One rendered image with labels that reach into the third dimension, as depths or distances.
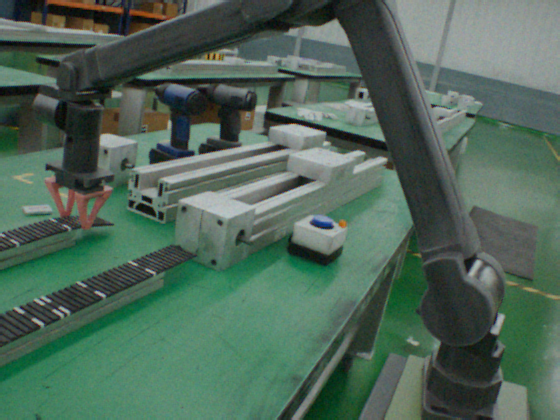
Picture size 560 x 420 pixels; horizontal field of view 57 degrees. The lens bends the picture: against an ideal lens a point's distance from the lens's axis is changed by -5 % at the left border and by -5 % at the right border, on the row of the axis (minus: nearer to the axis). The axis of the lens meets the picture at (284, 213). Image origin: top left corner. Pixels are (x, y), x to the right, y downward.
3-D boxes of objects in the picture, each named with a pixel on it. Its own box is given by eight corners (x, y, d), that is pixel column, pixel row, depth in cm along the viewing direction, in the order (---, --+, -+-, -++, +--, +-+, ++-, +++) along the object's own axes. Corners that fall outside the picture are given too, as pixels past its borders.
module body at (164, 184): (164, 224, 103) (169, 182, 101) (126, 208, 107) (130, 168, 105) (325, 168, 173) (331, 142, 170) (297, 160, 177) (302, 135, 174)
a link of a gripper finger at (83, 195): (81, 215, 93) (85, 164, 90) (110, 228, 90) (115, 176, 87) (51, 224, 87) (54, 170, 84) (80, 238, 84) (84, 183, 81)
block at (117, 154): (116, 192, 115) (120, 150, 112) (76, 179, 118) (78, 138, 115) (142, 183, 124) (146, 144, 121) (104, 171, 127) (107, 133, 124)
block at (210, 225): (232, 277, 87) (241, 223, 84) (172, 252, 92) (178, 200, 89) (259, 261, 95) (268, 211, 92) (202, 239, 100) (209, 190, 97)
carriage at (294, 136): (299, 160, 151) (304, 136, 149) (265, 150, 155) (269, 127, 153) (322, 154, 165) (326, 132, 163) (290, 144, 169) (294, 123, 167)
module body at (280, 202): (247, 257, 96) (255, 212, 93) (202, 239, 100) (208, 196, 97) (381, 185, 165) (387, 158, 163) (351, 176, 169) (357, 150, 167)
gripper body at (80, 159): (73, 167, 91) (76, 126, 89) (115, 184, 87) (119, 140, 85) (43, 173, 85) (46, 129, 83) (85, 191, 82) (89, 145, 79)
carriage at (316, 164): (326, 195, 122) (332, 166, 120) (283, 182, 126) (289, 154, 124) (350, 184, 136) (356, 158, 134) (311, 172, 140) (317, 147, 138)
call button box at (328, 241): (326, 267, 98) (333, 235, 96) (279, 249, 102) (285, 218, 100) (341, 255, 105) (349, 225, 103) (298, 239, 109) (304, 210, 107)
